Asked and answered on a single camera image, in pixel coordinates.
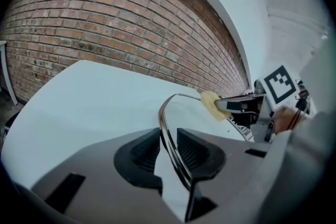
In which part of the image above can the yellow sponge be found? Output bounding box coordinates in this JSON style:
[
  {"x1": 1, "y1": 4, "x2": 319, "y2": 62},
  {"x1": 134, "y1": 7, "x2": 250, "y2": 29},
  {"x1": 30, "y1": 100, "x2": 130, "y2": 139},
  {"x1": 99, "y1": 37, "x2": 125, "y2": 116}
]
[{"x1": 201, "y1": 91, "x2": 229, "y2": 122}]

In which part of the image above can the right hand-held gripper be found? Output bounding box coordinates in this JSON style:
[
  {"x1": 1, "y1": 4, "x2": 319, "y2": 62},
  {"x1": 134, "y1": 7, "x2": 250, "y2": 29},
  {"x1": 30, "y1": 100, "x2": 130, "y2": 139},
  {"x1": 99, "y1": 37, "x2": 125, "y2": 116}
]
[{"x1": 214, "y1": 65, "x2": 299, "y2": 143}]

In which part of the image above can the person's right hand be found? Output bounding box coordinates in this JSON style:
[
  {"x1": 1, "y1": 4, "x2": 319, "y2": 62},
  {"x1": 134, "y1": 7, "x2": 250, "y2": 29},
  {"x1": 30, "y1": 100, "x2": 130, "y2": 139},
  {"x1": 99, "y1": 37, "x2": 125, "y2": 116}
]
[{"x1": 272, "y1": 105, "x2": 307, "y2": 135}]

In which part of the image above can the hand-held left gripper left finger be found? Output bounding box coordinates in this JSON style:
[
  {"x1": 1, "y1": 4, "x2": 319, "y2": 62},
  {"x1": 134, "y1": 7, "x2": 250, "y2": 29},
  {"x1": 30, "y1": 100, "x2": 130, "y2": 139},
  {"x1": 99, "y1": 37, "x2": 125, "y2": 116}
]
[{"x1": 30, "y1": 127, "x2": 184, "y2": 224}]

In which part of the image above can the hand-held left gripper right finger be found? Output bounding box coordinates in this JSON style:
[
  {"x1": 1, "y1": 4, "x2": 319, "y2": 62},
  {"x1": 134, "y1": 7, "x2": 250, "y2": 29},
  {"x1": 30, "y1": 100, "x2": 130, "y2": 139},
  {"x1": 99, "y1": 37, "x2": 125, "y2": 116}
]
[{"x1": 176, "y1": 127, "x2": 272, "y2": 222}]

